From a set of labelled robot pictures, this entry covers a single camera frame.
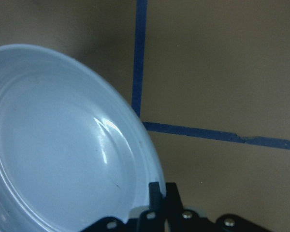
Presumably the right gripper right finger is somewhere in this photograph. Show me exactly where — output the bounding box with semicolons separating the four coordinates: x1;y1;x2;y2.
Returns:
164;182;184;218

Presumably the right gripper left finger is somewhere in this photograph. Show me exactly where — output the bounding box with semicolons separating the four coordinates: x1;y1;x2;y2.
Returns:
148;182;164;215

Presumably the blue plate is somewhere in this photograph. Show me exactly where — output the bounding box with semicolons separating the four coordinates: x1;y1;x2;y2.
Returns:
0;44;166;232

